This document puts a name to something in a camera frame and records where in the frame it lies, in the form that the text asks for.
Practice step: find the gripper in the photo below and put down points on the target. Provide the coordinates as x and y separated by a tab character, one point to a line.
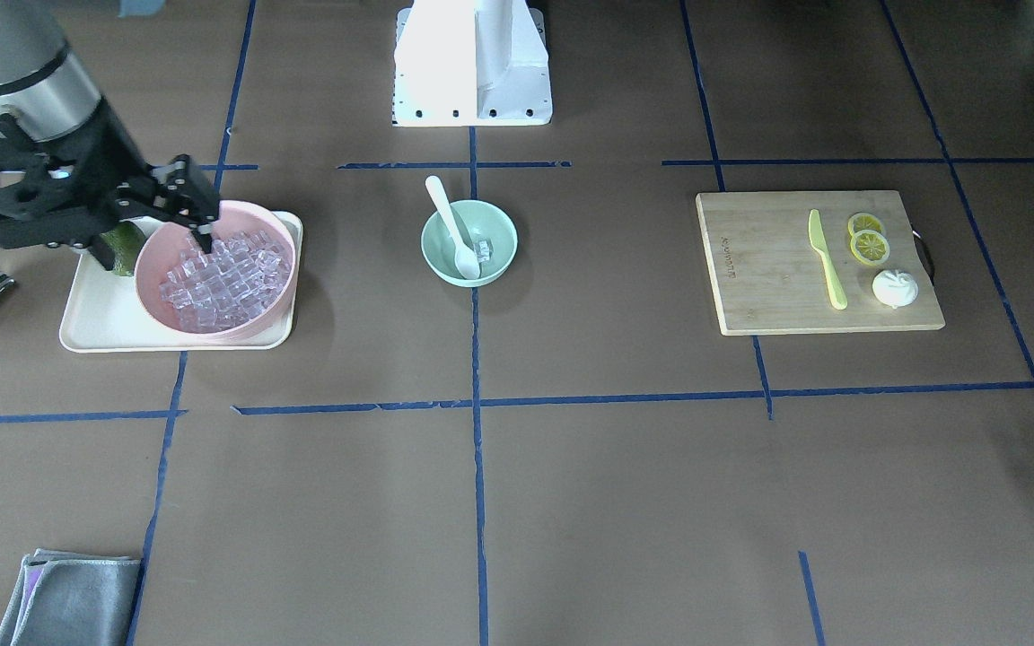
115	151

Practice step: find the white plastic spoon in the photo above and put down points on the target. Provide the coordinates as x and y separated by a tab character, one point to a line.
465	258

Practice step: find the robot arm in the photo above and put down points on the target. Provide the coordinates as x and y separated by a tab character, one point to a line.
43	78

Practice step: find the pink bowl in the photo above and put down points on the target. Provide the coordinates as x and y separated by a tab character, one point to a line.
240	293

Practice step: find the clear ice cubes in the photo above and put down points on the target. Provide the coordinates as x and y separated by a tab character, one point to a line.
227	288

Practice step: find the green bowl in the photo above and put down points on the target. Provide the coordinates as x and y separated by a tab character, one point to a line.
478	221

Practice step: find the green lime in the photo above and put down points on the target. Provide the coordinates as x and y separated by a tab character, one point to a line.
125	242

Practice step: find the beige tray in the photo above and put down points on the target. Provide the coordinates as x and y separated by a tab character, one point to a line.
105	314

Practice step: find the grey folded cloth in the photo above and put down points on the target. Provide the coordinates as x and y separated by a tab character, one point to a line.
67	598

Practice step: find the bamboo cutting board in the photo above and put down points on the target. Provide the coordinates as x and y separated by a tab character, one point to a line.
768	281

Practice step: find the yellow plastic knife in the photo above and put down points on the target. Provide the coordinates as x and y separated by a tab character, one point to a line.
818	242

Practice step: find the upper lemon slice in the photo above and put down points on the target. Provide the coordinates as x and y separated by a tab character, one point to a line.
870	247

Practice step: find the white steamed bun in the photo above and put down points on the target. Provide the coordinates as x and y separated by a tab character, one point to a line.
895	288

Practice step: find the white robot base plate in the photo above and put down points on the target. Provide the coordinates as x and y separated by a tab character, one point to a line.
471	64

